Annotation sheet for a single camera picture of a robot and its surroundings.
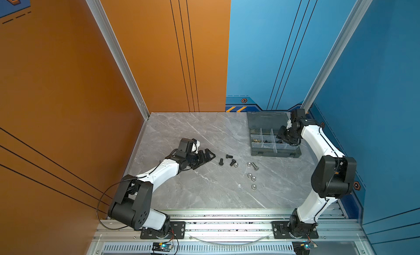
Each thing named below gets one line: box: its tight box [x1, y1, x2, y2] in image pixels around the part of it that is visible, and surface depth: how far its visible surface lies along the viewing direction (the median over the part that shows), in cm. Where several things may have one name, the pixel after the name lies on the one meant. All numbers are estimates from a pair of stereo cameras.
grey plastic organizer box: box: [246, 111, 302, 159], surface depth 104 cm
